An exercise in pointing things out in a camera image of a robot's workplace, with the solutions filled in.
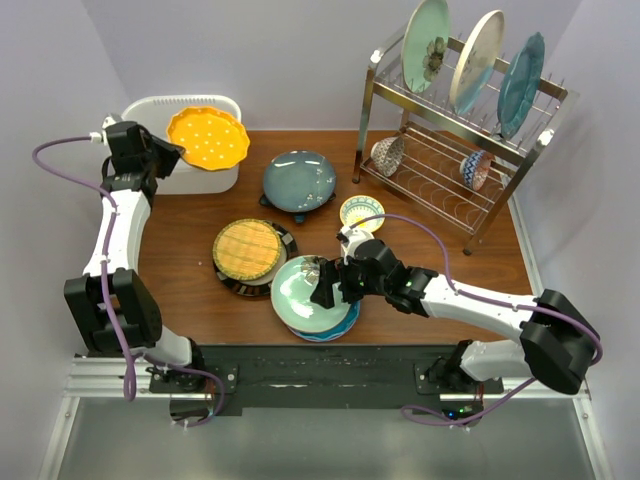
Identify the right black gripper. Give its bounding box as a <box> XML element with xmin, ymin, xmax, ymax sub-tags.
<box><xmin>310</xmin><ymin>256</ymin><xmax>389</xmax><ymax>310</ymax></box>

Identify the blue-grey blossom plate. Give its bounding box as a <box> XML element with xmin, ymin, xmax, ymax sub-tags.
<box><xmin>259</xmin><ymin>150</ymin><xmax>337</xmax><ymax>217</ymax></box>

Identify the blue red bowl in rack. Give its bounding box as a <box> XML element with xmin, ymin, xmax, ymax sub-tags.
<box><xmin>459</xmin><ymin>150</ymin><xmax>494</xmax><ymax>191</ymax></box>

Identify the teal scalloped plate in rack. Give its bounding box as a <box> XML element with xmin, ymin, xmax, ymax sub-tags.
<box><xmin>497</xmin><ymin>32</ymin><xmax>546</xmax><ymax>140</ymax></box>

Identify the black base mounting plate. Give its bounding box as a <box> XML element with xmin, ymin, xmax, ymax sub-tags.
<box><xmin>147</xmin><ymin>344</ymin><xmax>503</xmax><ymax>420</ymax></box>

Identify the black patterned rim plate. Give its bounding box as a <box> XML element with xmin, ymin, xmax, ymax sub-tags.
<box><xmin>213</xmin><ymin>220</ymin><xmax>299</xmax><ymax>297</ymax></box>

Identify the orange dotted scalloped plate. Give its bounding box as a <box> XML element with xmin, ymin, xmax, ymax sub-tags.
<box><xmin>166</xmin><ymin>106</ymin><xmax>250</xmax><ymax>171</ymax></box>

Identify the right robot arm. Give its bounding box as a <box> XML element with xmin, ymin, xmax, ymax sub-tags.
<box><xmin>310</xmin><ymin>239</ymin><xmax>600</xmax><ymax>394</ymax></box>

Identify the steel dish rack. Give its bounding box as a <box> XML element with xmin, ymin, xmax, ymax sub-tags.
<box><xmin>352</xmin><ymin>33</ymin><xmax>582</xmax><ymax>257</ymax></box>

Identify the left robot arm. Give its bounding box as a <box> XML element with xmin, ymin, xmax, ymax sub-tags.
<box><xmin>64</xmin><ymin>115</ymin><xmax>207</xmax><ymax>401</ymax></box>

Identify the mint green flower plate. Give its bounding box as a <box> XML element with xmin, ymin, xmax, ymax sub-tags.
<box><xmin>271</xmin><ymin>255</ymin><xmax>350</xmax><ymax>334</ymax></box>

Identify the blue dotted scalloped plate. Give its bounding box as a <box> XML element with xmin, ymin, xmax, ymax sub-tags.
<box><xmin>290</xmin><ymin>302</ymin><xmax>361</xmax><ymax>343</ymax></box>

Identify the white ceramic mug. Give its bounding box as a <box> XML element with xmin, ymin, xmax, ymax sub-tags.
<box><xmin>340</xmin><ymin>240</ymin><xmax>349</xmax><ymax>260</ymax></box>

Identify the mint flower plate in rack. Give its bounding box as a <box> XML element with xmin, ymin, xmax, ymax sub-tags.
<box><xmin>401</xmin><ymin>0</ymin><xmax>450</xmax><ymax>94</ymax></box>

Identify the beige blue plate in rack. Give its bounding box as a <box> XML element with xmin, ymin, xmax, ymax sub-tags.
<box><xmin>449</xmin><ymin>10</ymin><xmax>505</xmax><ymax>116</ymax></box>

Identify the yellow teal patterned bowl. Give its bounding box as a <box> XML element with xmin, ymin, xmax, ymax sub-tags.
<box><xmin>339</xmin><ymin>195</ymin><xmax>385</xmax><ymax>233</ymax></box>

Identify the brown patterned bowl in rack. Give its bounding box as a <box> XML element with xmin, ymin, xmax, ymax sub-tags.
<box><xmin>371</xmin><ymin>136</ymin><xmax>405</xmax><ymax>178</ymax></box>

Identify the woven straw round mat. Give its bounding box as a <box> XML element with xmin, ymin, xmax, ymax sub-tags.
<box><xmin>212</xmin><ymin>218</ymin><xmax>281</xmax><ymax>280</ymax></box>

